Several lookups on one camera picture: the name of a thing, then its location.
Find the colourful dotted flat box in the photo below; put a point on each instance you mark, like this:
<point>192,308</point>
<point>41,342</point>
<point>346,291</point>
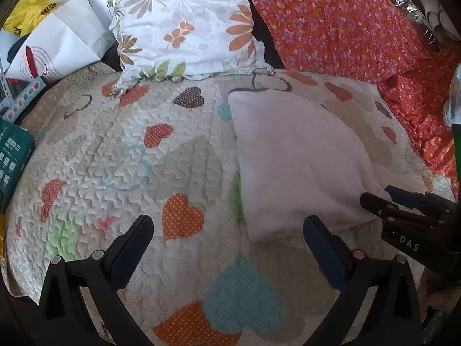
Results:
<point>25,95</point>

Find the white paper bag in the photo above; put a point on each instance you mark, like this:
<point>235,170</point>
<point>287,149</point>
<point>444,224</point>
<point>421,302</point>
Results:
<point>65,39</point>

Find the orange floral cloth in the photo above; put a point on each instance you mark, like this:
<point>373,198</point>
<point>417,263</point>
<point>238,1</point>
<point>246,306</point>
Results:
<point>335,32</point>

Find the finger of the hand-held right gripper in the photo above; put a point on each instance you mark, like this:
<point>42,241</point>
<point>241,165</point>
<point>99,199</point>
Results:
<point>376,203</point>
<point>399,194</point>

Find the white floral pillow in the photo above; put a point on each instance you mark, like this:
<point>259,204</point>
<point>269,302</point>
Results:
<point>180,18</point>

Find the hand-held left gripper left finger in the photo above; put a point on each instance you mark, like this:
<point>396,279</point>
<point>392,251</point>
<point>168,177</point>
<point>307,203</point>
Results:
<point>132,247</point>

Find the person's right hand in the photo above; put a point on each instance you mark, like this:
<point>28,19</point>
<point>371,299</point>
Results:
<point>437,295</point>

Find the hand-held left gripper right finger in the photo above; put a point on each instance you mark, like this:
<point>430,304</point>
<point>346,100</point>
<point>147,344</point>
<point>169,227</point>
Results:
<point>324,250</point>

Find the green box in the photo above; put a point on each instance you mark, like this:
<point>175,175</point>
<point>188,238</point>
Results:
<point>12,158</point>

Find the white fleece zip jacket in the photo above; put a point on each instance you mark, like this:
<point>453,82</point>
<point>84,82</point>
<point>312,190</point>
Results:
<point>299,158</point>

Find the heart patterned quilt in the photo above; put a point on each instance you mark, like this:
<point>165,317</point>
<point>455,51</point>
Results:
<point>108,144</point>

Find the crumpled silver foil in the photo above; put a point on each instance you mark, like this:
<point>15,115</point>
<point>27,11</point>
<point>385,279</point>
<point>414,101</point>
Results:
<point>414,14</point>

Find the yellow plastic bag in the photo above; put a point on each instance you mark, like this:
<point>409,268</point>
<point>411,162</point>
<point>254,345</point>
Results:
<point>25,14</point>

